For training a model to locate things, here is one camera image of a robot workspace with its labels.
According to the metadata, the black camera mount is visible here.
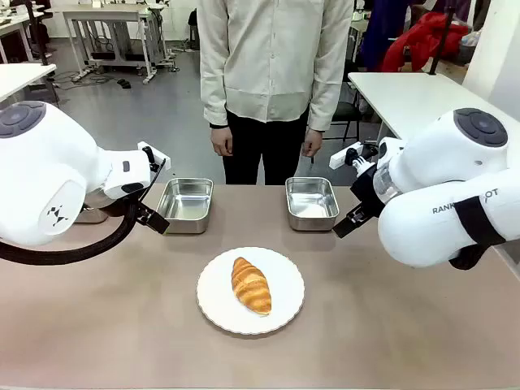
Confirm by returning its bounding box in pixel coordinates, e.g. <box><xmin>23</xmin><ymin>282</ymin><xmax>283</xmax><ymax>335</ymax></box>
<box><xmin>344</xmin><ymin>140</ymin><xmax>379</xmax><ymax>168</ymax></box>

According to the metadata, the large white table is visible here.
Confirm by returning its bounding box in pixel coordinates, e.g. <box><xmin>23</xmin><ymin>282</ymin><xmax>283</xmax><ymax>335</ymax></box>
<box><xmin>347</xmin><ymin>71</ymin><xmax>520</xmax><ymax>144</ymax></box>

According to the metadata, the person's right hand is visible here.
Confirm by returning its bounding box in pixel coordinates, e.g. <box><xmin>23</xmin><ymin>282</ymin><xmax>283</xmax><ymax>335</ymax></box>
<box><xmin>210</xmin><ymin>123</ymin><xmax>234</xmax><ymax>158</ymax></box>

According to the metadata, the rectangular steel container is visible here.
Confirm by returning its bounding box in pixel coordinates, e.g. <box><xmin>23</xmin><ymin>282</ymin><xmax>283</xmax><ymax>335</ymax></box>
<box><xmin>284</xmin><ymin>176</ymin><xmax>340</xmax><ymax>232</ymax></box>
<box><xmin>74</xmin><ymin>202</ymin><xmax>110</xmax><ymax>225</ymax></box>
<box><xmin>155</xmin><ymin>177</ymin><xmax>215</xmax><ymax>235</ymax></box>

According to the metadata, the dark blue hanging garment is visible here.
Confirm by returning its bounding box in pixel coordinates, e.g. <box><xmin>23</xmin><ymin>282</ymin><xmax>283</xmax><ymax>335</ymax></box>
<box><xmin>359</xmin><ymin>0</ymin><xmax>415</xmax><ymax>71</ymax></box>

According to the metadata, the person's left hand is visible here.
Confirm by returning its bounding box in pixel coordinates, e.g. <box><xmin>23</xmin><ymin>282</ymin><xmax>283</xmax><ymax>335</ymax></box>
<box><xmin>301</xmin><ymin>128</ymin><xmax>325</xmax><ymax>159</ymax></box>

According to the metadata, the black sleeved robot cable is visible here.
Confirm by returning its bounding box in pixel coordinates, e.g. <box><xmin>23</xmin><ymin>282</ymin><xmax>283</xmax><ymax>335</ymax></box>
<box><xmin>0</xmin><ymin>157</ymin><xmax>167</xmax><ymax>266</ymax></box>

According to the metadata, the person in cream shirt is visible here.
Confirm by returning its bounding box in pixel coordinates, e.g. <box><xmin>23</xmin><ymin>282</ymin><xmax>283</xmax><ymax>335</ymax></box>
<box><xmin>196</xmin><ymin>0</ymin><xmax>355</xmax><ymax>186</ymax></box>

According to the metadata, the black pole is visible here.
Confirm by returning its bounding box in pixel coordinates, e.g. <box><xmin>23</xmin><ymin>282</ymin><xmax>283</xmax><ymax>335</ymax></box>
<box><xmin>428</xmin><ymin>0</ymin><xmax>455</xmax><ymax>77</ymax></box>

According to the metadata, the white scalloped plate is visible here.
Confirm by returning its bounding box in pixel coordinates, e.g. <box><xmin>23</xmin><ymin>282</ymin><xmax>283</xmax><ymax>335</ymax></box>
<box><xmin>196</xmin><ymin>248</ymin><xmax>306</xmax><ymax>336</ymax></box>

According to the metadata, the red jacket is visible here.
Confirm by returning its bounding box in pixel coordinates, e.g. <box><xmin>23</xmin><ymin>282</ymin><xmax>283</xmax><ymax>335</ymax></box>
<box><xmin>381</xmin><ymin>11</ymin><xmax>470</xmax><ymax>74</ymax></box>

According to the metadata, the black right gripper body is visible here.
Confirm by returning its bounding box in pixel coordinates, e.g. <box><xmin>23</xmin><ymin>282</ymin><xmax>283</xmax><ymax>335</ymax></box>
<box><xmin>349</xmin><ymin>162</ymin><xmax>386</xmax><ymax>219</ymax></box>

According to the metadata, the white height-adjustable desk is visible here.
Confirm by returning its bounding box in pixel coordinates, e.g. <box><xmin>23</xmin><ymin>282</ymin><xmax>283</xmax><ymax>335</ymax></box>
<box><xmin>58</xmin><ymin>2</ymin><xmax>168</xmax><ymax>85</ymax></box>

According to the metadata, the person's right forearm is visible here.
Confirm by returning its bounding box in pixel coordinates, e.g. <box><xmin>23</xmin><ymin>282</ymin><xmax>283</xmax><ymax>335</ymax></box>
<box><xmin>200</xmin><ymin>56</ymin><xmax>229</xmax><ymax>130</ymax></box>

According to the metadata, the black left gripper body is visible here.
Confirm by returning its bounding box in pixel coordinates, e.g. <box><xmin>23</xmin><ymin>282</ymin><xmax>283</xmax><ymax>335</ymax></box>
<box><xmin>106</xmin><ymin>187</ymin><xmax>141</xmax><ymax>218</ymax></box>

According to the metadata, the golden croissant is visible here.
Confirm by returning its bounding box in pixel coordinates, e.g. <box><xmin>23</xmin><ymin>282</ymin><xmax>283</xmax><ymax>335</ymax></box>
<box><xmin>231</xmin><ymin>256</ymin><xmax>272</xmax><ymax>317</ymax></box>

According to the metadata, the black office chair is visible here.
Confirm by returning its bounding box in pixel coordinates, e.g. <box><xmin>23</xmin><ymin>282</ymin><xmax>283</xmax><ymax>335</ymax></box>
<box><xmin>8</xmin><ymin>0</ymin><xmax>56</xmax><ymax>66</ymax></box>

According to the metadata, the person's left forearm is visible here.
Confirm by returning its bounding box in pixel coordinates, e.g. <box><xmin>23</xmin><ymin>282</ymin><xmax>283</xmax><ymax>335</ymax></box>
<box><xmin>307</xmin><ymin>56</ymin><xmax>343</xmax><ymax>132</ymax></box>

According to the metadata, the black strap on arm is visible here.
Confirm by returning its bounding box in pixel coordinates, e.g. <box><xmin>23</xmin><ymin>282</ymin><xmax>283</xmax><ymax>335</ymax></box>
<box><xmin>448</xmin><ymin>195</ymin><xmax>508</xmax><ymax>271</ymax></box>

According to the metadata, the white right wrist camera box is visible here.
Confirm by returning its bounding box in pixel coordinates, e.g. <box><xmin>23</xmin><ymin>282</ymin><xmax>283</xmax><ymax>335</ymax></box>
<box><xmin>329</xmin><ymin>141</ymin><xmax>363</xmax><ymax>170</ymax></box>

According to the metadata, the white table with black pole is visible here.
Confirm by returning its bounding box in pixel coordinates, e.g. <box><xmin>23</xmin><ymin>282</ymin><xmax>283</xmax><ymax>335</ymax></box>
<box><xmin>0</xmin><ymin>63</ymin><xmax>58</xmax><ymax>105</ymax></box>

